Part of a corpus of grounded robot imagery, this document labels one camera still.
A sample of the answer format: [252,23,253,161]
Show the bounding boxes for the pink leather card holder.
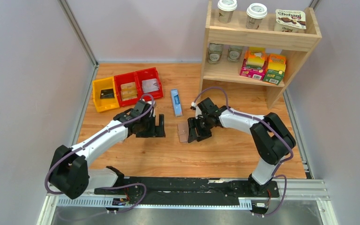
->
[177,121,189,143]

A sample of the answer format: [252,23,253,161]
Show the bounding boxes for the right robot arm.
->
[187,97,296,195]

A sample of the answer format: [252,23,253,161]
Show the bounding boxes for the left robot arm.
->
[45,100,165,199]

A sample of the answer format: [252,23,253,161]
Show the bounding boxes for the gold cards in bin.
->
[120,82,138,101]

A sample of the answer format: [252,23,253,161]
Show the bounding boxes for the silver cards in bin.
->
[142,78,160,93]

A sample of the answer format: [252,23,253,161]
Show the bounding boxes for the black card in bin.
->
[100,89,115,99]

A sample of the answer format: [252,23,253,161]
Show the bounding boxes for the blue toothpaste box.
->
[170,89,183,117]

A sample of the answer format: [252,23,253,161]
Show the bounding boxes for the red plastic bin right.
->
[135,67,164,99]

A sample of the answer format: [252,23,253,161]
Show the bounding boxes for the red plastic bin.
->
[113,72,141,107]
[135,67,164,99]

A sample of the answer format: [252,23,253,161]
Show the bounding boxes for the red plastic bin left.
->
[113,72,141,107]

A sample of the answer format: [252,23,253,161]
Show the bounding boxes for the yellow plastic bin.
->
[92,77,120,113]

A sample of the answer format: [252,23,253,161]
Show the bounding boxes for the left glass jar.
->
[208,43,224,65]

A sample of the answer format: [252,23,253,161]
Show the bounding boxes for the glass jar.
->
[208,43,224,65]
[227,45,244,62]

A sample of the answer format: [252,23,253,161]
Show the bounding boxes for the pink snack box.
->
[240,47,267,81]

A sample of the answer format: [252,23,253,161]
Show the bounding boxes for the wooden shelf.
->
[199,0,322,109]

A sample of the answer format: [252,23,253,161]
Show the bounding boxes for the right glass jar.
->
[227,45,244,62]

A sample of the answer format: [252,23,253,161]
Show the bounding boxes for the green snack box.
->
[263,53,286,85]

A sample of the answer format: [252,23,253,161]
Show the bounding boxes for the left paper coffee cup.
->
[217,0,238,23]

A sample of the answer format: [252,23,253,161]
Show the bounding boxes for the paper coffee cup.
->
[217,0,238,23]
[246,3,268,30]

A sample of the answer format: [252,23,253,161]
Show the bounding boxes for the right paper coffee cup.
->
[246,3,268,30]

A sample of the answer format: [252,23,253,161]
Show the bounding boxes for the Chobani yogurt cup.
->
[274,9,307,33]

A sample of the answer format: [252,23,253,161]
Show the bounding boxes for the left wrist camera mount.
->
[142,99,156,118]

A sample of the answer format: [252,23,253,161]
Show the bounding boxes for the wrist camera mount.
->
[142,99,156,118]
[190,102,202,118]

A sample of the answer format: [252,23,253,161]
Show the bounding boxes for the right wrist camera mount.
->
[190,102,202,118]

